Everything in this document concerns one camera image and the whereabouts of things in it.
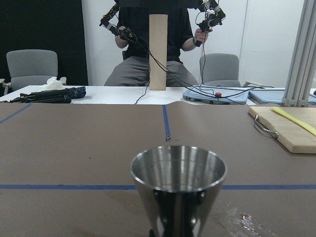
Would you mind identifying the steel jigger measuring cup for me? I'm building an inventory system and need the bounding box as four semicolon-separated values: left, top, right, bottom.
130;145;228;237

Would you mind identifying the teach pendant with red button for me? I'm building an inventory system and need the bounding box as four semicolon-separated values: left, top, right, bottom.
183;85;249;105

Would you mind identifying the grey office chair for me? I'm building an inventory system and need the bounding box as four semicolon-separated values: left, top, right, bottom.
0;49;58;95
199;53;241;87

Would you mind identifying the person in black shirt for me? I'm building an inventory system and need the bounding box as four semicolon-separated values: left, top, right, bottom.
105;7;208;87

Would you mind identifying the wooden plank upright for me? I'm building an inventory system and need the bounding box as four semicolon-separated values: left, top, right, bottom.
149;14;168;91

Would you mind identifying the black folded tripod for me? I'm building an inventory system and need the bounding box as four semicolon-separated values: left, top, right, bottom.
9;86;86;104

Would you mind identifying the wooden cutting board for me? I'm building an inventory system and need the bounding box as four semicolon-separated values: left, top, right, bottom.
249;106;316;154

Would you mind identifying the yellow plastic knife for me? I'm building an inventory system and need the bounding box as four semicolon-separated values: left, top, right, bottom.
272;107;316;136

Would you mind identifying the aluminium frame post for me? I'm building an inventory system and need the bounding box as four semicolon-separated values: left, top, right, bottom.
281;0;316;107

